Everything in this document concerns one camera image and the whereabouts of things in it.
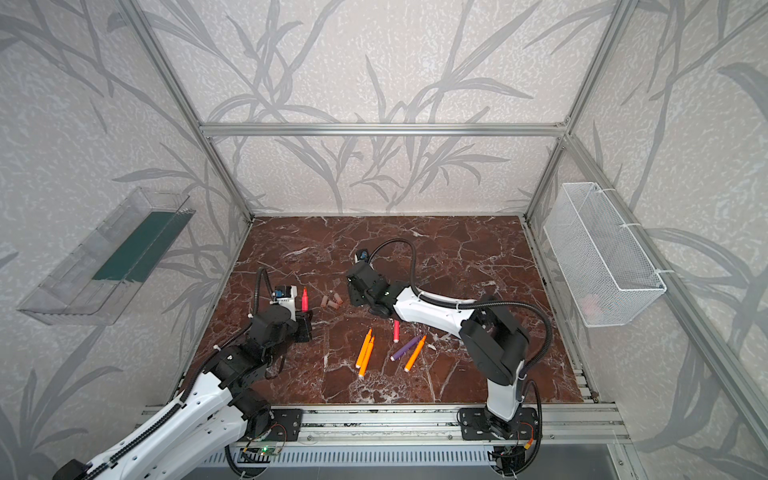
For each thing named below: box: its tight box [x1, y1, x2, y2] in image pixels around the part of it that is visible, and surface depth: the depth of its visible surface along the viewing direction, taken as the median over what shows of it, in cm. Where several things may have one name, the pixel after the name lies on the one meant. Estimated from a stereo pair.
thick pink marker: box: [393, 319, 401, 343], surface depth 90 cm
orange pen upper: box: [356, 328, 373, 369], surface depth 88 cm
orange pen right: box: [404, 335, 427, 373], surface depth 86 cm
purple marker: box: [390, 335, 422, 362], surface depth 88 cm
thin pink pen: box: [301, 288, 309, 313], surface depth 80 cm
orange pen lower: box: [358, 336, 375, 377], surface depth 86 cm
